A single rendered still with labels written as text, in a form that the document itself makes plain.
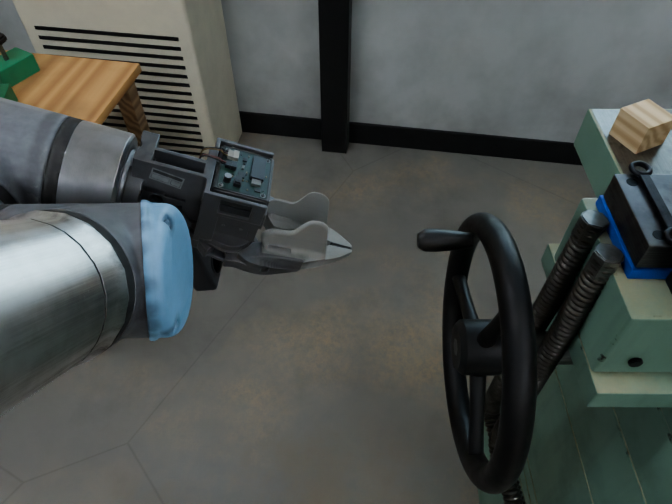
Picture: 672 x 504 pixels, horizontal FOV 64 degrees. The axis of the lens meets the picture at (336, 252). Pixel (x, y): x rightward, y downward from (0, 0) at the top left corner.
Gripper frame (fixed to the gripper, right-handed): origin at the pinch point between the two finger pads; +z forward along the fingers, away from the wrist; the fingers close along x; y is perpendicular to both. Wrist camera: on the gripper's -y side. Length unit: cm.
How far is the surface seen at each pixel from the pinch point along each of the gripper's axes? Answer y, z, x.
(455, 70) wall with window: -41, 56, 128
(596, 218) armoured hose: 13.9, 19.7, -1.2
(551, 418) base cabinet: -24.1, 43.6, -1.1
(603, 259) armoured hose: 13.7, 18.9, -6.0
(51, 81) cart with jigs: -62, -58, 90
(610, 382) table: 5.0, 24.8, -12.1
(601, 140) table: 10.2, 31.3, 19.5
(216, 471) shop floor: -95, 4, 8
